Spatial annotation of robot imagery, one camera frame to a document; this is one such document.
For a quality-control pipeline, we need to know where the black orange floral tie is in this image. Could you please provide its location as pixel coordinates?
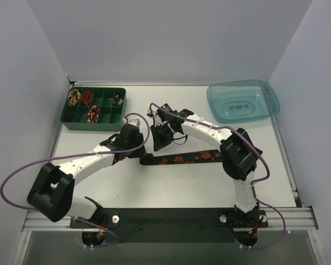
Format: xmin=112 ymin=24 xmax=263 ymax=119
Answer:
xmin=139 ymin=150 xmax=222 ymax=166

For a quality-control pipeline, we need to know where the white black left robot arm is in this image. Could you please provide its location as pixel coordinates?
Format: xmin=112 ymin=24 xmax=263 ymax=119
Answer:
xmin=26 ymin=122 xmax=144 ymax=222

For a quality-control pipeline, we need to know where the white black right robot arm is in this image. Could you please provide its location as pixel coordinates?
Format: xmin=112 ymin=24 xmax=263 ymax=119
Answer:
xmin=147 ymin=105 xmax=263 ymax=225

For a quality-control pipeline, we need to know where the rolled dark patterned tie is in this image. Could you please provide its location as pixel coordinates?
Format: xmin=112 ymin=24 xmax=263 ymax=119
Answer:
xmin=113 ymin=94 xmax=124 ymax=107

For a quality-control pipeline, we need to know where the green compartment organizer tray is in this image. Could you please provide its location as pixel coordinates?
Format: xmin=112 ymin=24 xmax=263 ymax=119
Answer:
xmin=60 ymin=86 xmax=127 ymax=131

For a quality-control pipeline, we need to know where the rolled red black tie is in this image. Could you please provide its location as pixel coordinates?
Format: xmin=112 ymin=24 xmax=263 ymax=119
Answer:
xmin=81 ymin=91 xmax=93 ymax=106

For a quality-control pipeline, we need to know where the rolled beige brown tie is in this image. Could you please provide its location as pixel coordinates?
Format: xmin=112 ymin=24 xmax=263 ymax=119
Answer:
xmin=67 ymin=88 xmax=81 ymax=106

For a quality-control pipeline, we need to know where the teal translucent plastic tub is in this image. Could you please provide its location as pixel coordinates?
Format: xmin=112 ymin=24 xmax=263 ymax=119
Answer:
xmin=206 ymin=79 xmax=280 ymax=124

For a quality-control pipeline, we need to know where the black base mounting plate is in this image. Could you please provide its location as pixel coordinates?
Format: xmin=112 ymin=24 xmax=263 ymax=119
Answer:
xmin=70 ymin=208 xmax=268 ymax=245

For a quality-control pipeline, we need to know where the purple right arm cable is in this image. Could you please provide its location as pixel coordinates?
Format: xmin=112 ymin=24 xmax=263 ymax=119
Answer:
xmin=148 ymin=102 xmax=287 ymax=251

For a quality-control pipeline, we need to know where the aluminium front rail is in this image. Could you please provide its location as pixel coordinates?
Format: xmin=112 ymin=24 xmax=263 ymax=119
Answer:
xmin=22 ymin=207 xmax=319 ymax=232

